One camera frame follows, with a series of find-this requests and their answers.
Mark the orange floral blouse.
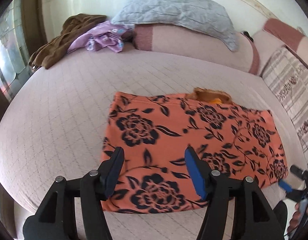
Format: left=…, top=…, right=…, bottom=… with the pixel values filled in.
left=100, top=87, right=289, bottom=214

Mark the striped floral pillow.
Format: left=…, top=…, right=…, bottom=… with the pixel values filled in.
left=261, top=47, right=308, bottom=166

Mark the purple floral garment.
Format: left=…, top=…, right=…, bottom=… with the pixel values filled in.
left=66, top=21, right=134, bottom=54

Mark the grey quilted blanket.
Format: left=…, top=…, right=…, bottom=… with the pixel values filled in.
left=111, top=0, right=239, bottom=51

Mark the brown garment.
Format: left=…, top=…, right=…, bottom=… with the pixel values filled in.
left=28, top=14, right=107, bottom=69

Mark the pink bolster pillow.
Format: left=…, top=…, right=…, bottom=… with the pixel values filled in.
left=133, top=24, right=260, bottom=75

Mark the person's right hand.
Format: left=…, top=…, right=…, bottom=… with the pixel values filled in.
left=288, top=203, right=301, bottom=233

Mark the pink quilted bed cover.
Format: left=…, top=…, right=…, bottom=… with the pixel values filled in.
left=0, top=47, right=307, bottom=240

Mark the small black object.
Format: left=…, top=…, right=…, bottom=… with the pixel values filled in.
left=242, top=31, right=254, bottom=42

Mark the pink sofa cushion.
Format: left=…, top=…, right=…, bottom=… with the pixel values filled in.
left=252, top=18, right=308, bottom=76

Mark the stained glass wooden door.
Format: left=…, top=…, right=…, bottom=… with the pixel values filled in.
left=0, top=0, right=44, bottom=101

